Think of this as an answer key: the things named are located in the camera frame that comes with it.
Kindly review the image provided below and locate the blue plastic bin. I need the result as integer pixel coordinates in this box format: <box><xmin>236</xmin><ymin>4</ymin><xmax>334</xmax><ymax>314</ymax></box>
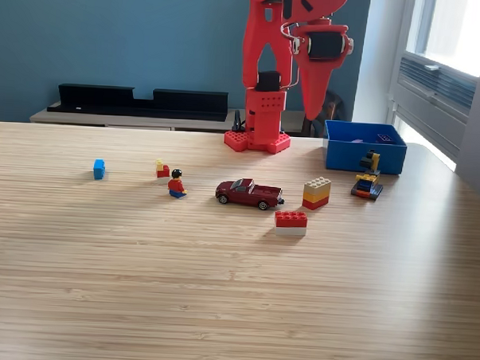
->
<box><xmin>321</xmin><ymin>119</ymin><xmax>410</xmax><ymax>176</ymax></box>

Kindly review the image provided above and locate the small blue lego brick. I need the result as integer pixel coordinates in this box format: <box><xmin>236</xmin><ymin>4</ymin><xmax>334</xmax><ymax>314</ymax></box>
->
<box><xmin>92</xmin><ymin>158</ymin><xmax>107</xmax><ymax>182</ymax></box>

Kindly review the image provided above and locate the dark wooden chair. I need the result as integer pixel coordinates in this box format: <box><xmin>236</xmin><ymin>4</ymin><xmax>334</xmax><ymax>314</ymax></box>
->
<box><xmin>300</xmin><ymin>86</ymin><xmax>345</xmax><ymax>140</ymax></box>

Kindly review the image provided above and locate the black table clamp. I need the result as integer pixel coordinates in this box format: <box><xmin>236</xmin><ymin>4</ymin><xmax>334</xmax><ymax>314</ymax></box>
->
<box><xmin>231</xmin><ymin>110</ymin><xmax>247</xmax><ymax>133</ymax></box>

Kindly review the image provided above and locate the tan orange red brick stack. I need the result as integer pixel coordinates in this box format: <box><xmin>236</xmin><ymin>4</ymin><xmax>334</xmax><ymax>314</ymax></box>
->
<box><xmin>301</xmin><ymin>174</ymin><xmax>333</xmax><ymax>212</ymax></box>

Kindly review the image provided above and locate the small yellow toy digger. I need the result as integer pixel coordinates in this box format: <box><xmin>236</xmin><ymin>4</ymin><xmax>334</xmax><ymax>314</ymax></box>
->
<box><xmin>350</xmin><ymin>148</ymin><xmax>386</xmax><ymax>202</ymax></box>

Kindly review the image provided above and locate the grey vent unit under window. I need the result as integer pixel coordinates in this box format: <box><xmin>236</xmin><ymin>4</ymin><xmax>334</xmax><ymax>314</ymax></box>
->
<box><xmin>388</xmin><ymin>50</ymin><xmax>480</xmax><ymax>162</ymax></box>

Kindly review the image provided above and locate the dark red toy car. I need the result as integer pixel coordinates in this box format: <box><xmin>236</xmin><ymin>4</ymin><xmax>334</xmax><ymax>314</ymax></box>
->
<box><xmin>214</xmin><ymin>177</ymin><xmax>287</xmax><ymax>212</ymax></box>

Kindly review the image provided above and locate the bright window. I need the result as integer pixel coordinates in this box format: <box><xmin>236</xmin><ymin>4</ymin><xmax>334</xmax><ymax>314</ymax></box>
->
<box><xmin>404</xmin><ymin>0</ymin><xmax>480</xmax><ymax>78</ymax></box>

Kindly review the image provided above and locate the toy figure red shirt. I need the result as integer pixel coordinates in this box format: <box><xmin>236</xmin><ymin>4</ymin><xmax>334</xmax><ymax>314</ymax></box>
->
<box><xmin>166</xmin><ymin>168</ymin><xmax>189</xmax><ymax>200</ymax></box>

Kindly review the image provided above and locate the yellow red white brick stack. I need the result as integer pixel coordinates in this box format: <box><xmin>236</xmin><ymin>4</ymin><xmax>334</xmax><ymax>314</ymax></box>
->
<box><xmin>154</xmin><ymin>157</ymin><xmax>172</xmax><ymax>185</ymax></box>

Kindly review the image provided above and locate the pale wooden sideboard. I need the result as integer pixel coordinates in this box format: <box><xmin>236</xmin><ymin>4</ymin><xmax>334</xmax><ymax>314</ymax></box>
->
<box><xmin>29</xmin><ymin>98</ymin><xmax>307</xmax><ymax>137</ymax></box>

